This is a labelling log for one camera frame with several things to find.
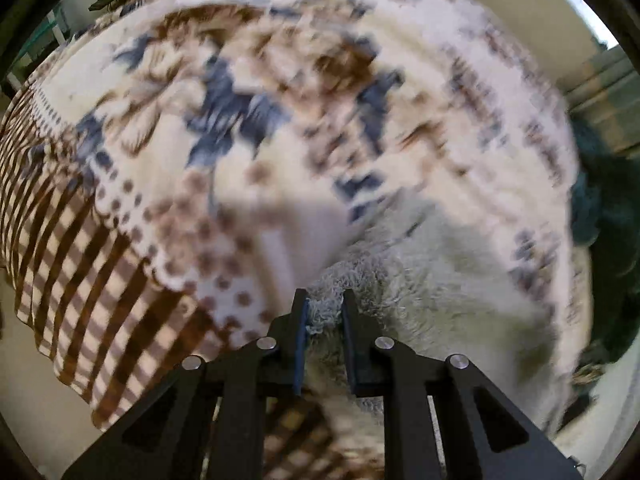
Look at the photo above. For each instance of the floral printed blanket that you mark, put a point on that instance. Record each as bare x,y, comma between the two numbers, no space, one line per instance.
280,140

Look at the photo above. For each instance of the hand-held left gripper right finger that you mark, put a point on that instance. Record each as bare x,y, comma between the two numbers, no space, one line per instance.
350,345

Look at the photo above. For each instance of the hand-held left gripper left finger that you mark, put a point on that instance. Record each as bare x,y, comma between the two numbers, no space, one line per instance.
301,340

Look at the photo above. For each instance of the dark green fleece garment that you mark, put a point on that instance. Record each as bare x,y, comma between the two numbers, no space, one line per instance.
597,220

